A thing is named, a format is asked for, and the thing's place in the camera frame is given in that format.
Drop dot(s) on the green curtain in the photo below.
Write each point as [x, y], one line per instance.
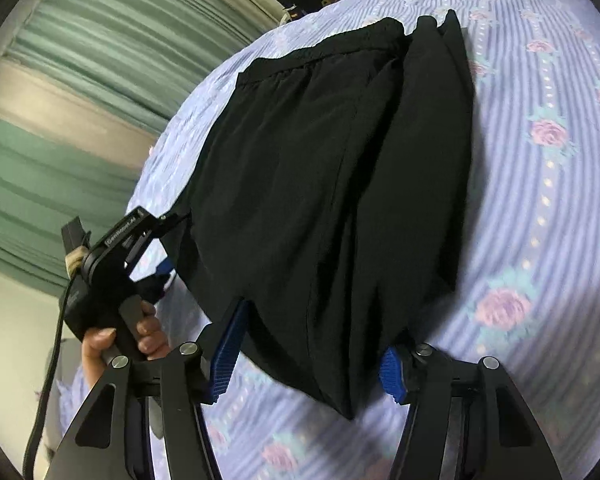
[45, 195]
[130, 35]

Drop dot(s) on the person's left hand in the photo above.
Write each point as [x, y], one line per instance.
[152, 335]

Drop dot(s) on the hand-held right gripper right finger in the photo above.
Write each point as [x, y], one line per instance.
[392, 375]

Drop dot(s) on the white sheer curtain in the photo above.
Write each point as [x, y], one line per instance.
[55, 100]

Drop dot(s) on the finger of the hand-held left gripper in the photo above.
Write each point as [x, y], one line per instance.
[167, 222]
[165, 272]

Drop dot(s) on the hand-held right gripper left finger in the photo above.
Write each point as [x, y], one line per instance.
[225, 355]

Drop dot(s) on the black pants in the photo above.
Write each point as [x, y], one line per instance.
[305, 185]

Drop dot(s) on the bed with purple floral sheet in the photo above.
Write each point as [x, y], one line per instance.
[530, 210]

